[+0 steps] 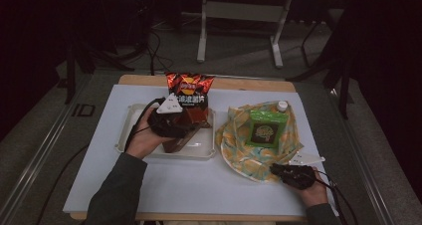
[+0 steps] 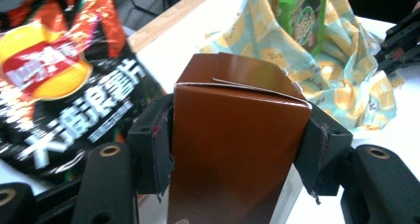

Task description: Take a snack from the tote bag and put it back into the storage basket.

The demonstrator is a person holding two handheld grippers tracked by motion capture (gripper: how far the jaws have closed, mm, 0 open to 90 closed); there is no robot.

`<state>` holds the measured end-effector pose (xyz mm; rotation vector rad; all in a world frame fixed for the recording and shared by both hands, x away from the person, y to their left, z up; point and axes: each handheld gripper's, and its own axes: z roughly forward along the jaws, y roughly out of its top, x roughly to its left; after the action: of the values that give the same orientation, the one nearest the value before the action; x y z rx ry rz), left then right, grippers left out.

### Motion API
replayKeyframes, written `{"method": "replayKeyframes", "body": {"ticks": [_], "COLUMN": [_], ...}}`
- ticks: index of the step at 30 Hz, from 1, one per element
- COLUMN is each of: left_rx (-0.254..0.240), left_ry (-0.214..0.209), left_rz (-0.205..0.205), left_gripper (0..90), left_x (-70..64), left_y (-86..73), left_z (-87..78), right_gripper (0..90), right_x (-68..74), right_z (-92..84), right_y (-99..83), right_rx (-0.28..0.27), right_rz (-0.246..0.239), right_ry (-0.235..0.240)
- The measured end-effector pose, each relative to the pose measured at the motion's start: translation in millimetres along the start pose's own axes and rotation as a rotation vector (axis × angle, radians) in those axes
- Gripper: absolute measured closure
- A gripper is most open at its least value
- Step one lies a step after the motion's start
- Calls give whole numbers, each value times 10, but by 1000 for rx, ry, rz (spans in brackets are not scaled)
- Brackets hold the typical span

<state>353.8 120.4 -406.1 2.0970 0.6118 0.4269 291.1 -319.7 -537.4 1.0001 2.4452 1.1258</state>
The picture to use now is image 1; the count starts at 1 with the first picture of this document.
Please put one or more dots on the wooden table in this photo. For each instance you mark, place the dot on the wooden table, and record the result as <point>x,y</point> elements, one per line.
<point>239,84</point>

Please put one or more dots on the orange drink bottle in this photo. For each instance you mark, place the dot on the orange drink bottle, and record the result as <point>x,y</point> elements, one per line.
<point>282,106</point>

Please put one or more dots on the black stand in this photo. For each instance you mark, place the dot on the black stand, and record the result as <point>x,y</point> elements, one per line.
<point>345,85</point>
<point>71,72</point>

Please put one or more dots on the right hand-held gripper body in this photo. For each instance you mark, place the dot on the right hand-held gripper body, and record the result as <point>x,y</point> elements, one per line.
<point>298,177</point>

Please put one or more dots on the metal rail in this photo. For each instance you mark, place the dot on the metal rail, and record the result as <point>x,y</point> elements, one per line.
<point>365,165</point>
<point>36,162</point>

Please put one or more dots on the person's right hand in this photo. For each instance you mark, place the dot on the person's right hand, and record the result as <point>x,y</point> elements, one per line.
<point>313,193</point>

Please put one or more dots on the red black chips bag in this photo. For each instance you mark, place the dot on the red black chips bag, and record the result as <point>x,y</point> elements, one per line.
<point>190,85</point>

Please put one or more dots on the person's left hand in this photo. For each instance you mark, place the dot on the person's left hand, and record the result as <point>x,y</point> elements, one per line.
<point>144,142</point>

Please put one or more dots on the white plastic tray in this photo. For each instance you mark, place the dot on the white plastic tray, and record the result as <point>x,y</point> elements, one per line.
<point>132,125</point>

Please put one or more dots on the white metal stand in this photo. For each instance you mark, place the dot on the white metal stand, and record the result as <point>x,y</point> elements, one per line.
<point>245,11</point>

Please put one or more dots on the white board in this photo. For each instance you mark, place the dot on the white board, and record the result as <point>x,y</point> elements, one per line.
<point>185,185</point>

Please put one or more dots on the brown box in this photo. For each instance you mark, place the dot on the brown box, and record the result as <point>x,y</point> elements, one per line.
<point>177,145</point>

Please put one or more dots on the green box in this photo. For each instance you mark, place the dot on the green box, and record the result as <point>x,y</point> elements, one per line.
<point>267,128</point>

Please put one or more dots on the orange patterned cloth bag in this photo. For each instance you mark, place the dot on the orange patterned cloth bag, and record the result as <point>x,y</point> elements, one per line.
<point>232,145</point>

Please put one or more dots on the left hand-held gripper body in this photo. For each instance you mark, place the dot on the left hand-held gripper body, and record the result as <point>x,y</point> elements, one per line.
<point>166,123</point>

